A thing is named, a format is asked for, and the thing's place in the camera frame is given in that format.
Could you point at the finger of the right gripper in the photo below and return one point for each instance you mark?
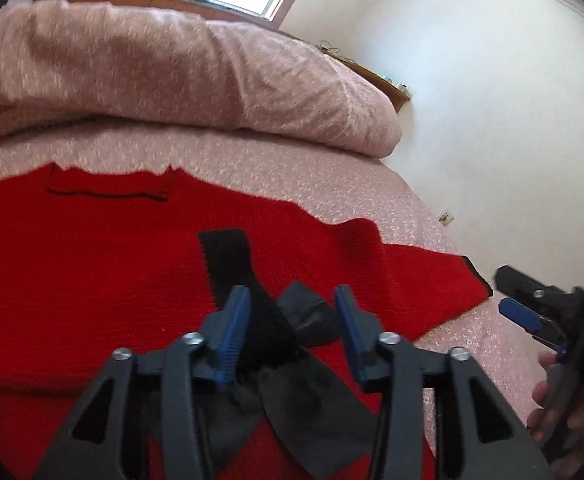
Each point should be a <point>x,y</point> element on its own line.
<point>533,294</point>
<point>539,327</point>

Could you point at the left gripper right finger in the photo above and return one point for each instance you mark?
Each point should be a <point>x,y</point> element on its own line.
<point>477,433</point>

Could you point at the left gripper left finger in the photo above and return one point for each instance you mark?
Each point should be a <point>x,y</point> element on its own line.
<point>104,436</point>

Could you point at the red knit cardigan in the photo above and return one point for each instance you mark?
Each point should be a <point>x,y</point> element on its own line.
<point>93,262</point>

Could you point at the pink floral bed sheet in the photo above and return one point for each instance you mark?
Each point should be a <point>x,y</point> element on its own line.
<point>333,186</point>

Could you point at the pink floral duvet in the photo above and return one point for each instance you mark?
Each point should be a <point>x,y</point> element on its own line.
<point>62,61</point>

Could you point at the wall power socket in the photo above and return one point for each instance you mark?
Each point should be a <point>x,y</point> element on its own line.
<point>445,218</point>

